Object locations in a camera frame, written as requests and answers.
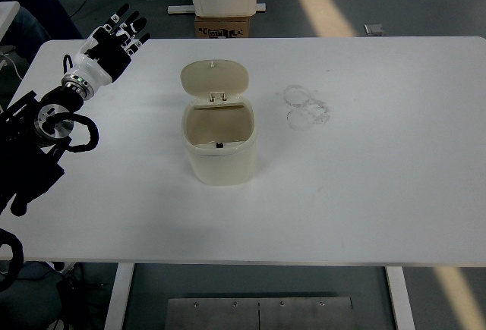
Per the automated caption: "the cream lidded trash bin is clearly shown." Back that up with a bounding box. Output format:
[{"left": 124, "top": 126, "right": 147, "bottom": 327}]
[{"left": 179, "top": 59, "right": 260, "bottom": 187}]

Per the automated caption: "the white table leg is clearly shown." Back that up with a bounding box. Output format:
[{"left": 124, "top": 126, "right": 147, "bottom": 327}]
[
  {"left": 384, "top": 266, "right": 418, "bottom": 330},
  {"left": 103, "top": 262, "right": 135, "bottom": 330}
]

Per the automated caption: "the grey metal plate with screws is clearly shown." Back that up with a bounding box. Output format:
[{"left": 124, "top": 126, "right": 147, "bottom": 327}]
[{"left": 166, "top": 296, "right": 354, "bottom": 330}]

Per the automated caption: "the thin white cable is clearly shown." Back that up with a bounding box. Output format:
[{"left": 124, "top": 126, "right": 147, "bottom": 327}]
[{"left": 0, "top": 49, "right": 24, "bottom": 80}]

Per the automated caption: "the printed brown cardboard box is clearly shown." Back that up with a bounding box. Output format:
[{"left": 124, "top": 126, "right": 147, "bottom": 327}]
[{"left": 194, "top": 14, "right": 251, "bottom": 39}]

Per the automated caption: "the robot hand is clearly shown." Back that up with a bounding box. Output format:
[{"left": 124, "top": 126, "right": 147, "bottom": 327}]
[{"left": 71, "top": 3, "right": 151, "bottom": 86}]

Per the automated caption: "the white side table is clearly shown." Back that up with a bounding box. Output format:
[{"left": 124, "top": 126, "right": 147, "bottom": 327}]
[{"left": 0, "top": 0, "right": 21, "bottom": 45}]

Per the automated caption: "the white base bar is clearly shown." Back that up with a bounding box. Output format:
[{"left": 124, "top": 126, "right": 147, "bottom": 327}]
[{"left": 167, "top": 2, "right": 267, "bottom": 15}]

